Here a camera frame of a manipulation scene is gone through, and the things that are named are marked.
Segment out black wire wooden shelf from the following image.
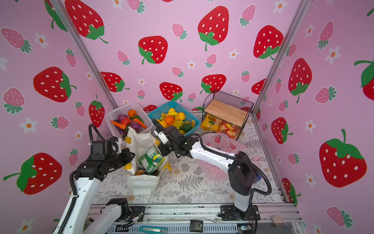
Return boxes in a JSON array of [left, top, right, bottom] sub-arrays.
[[202, 91, 254, 136]]

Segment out green snack packet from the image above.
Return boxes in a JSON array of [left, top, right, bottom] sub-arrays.
[[138, 146, 165, 175]]

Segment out teal utility knife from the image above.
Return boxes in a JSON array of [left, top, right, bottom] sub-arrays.
[[139, 226, 168, 234]]

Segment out teal plastic basket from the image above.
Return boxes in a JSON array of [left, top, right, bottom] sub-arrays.
[[148, 101, 201, 136]]

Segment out purple toy onion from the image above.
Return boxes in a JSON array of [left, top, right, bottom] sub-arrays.
[[117, 114, 128, 122], [131, 122, 141, 130]]

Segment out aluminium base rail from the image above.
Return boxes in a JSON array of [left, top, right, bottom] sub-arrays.
[[84, 203, 306, 234]]

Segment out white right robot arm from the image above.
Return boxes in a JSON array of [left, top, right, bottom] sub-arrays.
[[154, 121, 272, 212]]

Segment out white plastic basket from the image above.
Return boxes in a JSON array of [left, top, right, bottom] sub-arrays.
[[105, 102, 153, 138]]

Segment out small black circuit board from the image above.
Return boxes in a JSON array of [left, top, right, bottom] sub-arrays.
[[190, 219, 204, 233]]

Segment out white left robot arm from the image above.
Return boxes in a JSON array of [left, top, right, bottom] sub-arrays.
[[54, 139, 135, 234]]

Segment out orange toy carrot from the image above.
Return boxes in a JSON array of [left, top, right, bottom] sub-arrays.
[[133, 119, 147, 129], [111, 121, 127, 130]]

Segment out yellow snack packets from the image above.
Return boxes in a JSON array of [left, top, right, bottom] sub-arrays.
[[200, 114, 241, 140]]

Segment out red toy tomato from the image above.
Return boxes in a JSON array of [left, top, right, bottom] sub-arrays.
[[121, 118, 132, 125]]

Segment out pink plastic grocery bag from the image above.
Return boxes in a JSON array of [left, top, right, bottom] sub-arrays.
[[197, 132, 262, 181]]

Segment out orange black snack packet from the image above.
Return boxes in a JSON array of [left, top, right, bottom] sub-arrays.
[[135, 164, 147, 176]]

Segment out green toy lime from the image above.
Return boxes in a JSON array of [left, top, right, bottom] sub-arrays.
[[182, 122, 192, 133]]

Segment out floral table mat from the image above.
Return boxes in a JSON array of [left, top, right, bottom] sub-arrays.
[[92, 118, 284, 204]]

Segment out blue box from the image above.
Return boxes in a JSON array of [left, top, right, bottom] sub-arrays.
[[255, 174, 262, 183]]

